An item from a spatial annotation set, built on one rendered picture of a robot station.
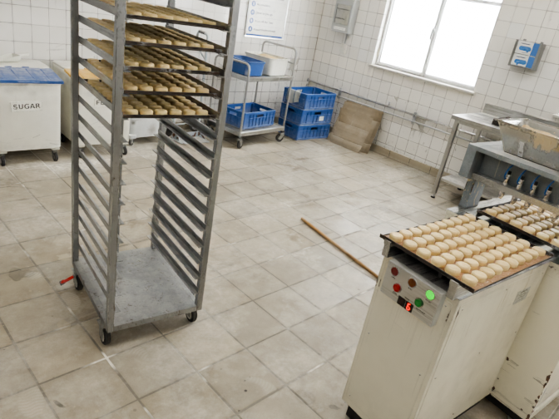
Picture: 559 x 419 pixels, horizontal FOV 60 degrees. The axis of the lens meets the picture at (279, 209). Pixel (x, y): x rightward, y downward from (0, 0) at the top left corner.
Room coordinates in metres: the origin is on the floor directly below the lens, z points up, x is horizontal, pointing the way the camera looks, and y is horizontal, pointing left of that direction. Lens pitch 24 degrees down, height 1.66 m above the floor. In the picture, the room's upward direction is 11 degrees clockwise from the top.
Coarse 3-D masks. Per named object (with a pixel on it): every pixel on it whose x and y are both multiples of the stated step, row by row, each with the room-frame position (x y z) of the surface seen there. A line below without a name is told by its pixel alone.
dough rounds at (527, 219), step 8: (496, 208) 2.15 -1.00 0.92; (504, 208) 2.17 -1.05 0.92; (512, 208) 2.20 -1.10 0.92; (520, 208) 2.28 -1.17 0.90; (528, 208) 2.25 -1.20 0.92; (536, 208) 2.27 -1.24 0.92; (496, 216) 2.09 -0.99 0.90; (504, 216) 2.06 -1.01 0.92; (512, 216) 2.08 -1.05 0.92; (520, 216) 2.12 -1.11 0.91; (528, 216) 2.13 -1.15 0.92; (536, 216) 2.14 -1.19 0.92; (544, 216) 2.16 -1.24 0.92; (512, 224) 2.00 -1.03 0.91; (520, 224) 2.00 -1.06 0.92; (528, 224) 2.06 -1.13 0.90; (536, 224) 2.03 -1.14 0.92; (544, 224) 2.05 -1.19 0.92; (552, 224) 2.07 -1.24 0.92; (528, 232) 1.95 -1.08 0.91; (536, 232) 1.98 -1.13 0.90; (544, 232) 1.96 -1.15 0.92; (552, 232) 1.97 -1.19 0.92; (552, 240) 1.88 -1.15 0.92
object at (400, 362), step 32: (512, 288) 1.66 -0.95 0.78; (384, 320) 1.58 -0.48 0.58; (416, 320) 1.48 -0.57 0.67; (448, 320) 1.40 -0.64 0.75; (480, 320) 1.54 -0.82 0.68; (512, 320) 1.76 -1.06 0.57; (384, 352) 1.54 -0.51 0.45; (416, 352) 1.45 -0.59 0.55; (448, 352) 1.44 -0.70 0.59; (480, 352) 1.63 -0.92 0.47; (352, 384) 1.62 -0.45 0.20; (384, 384) 1.51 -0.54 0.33; (416, 384) 1.42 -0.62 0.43; (448, 384) 1.51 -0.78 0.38; (480, 384) 1.73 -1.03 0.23; (352, 416) 1.62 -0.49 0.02; (384, 416) 1.48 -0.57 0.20; (416, 416) 1.40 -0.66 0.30; (448, 416) 1.60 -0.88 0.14
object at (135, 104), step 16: (96, 80) 2.24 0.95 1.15; (128, 96) 2.04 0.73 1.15; (144, 96) 2.09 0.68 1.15; (160, 96) 2.14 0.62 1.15; (176, 96) 2.20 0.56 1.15; (128, 112) 1.82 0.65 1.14; (144, 112) 1.85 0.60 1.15; (160, 112) 1.89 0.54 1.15; (176, 112) 1.94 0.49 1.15; (192, 112) 1.98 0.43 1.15
